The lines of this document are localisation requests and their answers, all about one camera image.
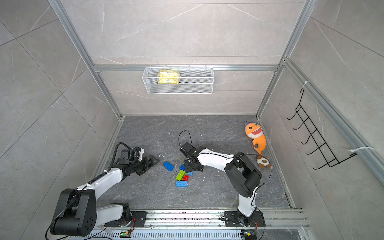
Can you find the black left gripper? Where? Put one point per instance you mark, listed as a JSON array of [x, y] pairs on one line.
[[146, 165]]

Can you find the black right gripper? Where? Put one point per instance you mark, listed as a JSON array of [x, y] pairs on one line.
[[187, 168]]

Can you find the small blue lego brick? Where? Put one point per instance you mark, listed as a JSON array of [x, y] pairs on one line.
[[182, 167]]

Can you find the green lego brick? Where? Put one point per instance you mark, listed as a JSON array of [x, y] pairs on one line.
[[180, 175]]

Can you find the blue long lego brick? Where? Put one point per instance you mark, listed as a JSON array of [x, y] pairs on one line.
[[181, 184]]

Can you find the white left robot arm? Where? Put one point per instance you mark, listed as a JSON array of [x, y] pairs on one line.
[[77, 214]]

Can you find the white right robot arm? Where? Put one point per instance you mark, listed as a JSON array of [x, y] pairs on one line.
[[242, 173]]

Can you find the orange shark plush toy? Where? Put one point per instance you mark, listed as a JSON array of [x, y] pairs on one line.
[[254, 131]]

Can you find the small brown white plush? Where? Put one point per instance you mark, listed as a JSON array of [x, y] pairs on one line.
[[263, 162]]

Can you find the yellow packet in basket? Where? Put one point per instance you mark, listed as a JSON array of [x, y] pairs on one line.
[[168, 77]]

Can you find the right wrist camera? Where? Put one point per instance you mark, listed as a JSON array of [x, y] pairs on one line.
[[188, 150]]

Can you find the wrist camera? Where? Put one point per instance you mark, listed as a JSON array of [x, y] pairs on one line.
[[188, 150], [130, 156]]

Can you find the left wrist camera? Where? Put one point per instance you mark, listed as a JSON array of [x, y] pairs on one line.
[[130, 156]]

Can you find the white wire mesh basket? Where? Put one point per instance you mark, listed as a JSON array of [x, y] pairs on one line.
[[180, 80]]

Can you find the metal base rail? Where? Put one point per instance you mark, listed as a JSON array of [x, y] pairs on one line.
[[265, 224]]

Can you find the black wire hook rack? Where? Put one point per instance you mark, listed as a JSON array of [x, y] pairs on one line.
[[316, 137]]

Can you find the aluminium frame rail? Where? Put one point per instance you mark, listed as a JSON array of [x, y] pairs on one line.
[[68, 26]]

